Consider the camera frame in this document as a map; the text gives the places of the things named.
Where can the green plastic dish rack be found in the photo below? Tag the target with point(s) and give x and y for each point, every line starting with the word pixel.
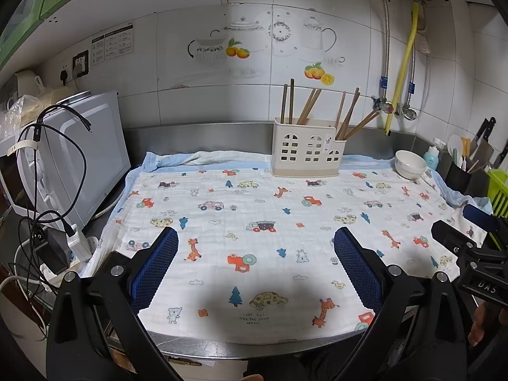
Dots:
pixel 498 192

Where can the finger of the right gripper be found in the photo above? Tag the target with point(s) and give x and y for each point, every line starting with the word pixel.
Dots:
pixel 453 240
pixel 487 222

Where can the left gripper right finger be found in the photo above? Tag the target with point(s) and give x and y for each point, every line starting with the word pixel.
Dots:
pixel 417 331

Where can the white power strip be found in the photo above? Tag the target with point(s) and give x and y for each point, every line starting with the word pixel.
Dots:
pixel 81 250

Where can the beige plastic utensil holder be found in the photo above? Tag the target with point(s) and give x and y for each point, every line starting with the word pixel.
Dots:
pixel 309 150

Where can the teal soap bottle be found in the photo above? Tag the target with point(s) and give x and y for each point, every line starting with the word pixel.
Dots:
pixel 431 156

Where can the white ceramic bowl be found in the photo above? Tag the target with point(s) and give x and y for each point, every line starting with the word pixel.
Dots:
pixel 409 165

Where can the black handled knife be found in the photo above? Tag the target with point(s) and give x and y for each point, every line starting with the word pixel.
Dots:
pixel 485 127
pixel 501 157

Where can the wooden chopstick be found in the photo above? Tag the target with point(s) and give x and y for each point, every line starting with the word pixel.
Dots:
pixel 340 109
pixel 305 111
pixel 315 98
pixel 361 125
pixel 291 102
pixel 348 113
pixel 283 104
pixel 351 114

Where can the white microwave oven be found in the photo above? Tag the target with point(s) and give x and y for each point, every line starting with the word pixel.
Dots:
pixel 80 157

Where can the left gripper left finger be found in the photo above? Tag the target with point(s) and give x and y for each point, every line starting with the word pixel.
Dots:
pixel 96 333

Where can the person right hand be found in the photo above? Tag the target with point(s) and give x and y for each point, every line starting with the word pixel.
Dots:
pixel 484 316

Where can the black utensil container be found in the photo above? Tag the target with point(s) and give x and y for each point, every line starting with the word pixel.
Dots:
pixel 473 184

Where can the printed white cloth mat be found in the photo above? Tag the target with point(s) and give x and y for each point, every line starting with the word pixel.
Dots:
pixel 255 261

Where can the black power adapter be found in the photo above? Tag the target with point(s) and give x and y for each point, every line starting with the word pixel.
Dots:
pixel 51 247

